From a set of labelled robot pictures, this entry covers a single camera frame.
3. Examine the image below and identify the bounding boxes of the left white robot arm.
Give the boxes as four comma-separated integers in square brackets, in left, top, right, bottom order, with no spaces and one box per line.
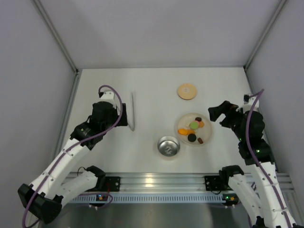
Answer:
[18,101,128,228]

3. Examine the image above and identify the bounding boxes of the green round food piece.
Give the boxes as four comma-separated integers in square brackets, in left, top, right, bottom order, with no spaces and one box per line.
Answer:
[190,122,199,130]

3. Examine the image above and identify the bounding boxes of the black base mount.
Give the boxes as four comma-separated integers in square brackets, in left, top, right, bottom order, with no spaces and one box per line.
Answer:
[101,176,121,192]
[204,175,224,191]

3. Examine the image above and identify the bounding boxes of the cream plate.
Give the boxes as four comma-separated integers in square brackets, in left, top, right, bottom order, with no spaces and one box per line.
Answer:
[175,113,213,146]

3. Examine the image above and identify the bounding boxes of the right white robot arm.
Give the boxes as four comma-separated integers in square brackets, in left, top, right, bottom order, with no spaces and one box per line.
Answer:
[208,101,299,228]

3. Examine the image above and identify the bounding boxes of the beige round lid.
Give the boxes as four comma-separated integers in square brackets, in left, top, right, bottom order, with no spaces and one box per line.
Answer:
[177,84,197,100]

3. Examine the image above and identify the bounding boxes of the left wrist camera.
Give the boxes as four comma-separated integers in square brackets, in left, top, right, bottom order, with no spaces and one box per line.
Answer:
[98,91,116,106]

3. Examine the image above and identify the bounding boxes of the slotted cable duct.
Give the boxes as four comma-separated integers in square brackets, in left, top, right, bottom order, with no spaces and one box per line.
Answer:
[70,193,237,204]

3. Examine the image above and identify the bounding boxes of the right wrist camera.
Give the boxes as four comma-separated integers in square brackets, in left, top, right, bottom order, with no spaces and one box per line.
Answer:
[241,96,259,113]

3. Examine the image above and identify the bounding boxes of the aluminium rail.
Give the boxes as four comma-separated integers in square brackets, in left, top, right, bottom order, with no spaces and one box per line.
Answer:
[64,172,294,192]

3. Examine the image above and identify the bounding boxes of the orange round food piece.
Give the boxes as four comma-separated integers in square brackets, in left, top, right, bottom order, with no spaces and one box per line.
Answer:
[199,121,205,128]

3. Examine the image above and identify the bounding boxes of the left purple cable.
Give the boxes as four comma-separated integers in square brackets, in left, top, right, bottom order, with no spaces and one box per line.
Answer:
[22,85,123,226]

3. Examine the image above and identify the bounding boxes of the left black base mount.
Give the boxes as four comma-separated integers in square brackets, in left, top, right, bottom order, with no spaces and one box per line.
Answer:
[101,176,121,192]

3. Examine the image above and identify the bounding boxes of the orange carrot slice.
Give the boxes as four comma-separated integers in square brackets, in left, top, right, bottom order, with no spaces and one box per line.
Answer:
[188,129,195,134]
[178,128,189,135]

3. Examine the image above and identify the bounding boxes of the black round food piece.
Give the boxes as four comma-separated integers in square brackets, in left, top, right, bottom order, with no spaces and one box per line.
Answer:
[187,133,197,143]

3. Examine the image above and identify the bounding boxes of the round metal lunch box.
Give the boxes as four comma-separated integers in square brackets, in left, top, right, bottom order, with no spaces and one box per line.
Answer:
[157,136,181,159]

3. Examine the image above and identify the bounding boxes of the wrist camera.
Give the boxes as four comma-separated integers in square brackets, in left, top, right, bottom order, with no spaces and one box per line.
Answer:
[98,91,116,106]
[241,96,259,113]

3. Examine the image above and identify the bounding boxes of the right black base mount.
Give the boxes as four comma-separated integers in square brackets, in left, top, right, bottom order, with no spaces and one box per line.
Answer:
[204,175,224,191]

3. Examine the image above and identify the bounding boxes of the metal tongs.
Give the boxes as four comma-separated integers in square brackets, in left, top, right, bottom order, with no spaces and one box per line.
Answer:
[129,92,135,132]

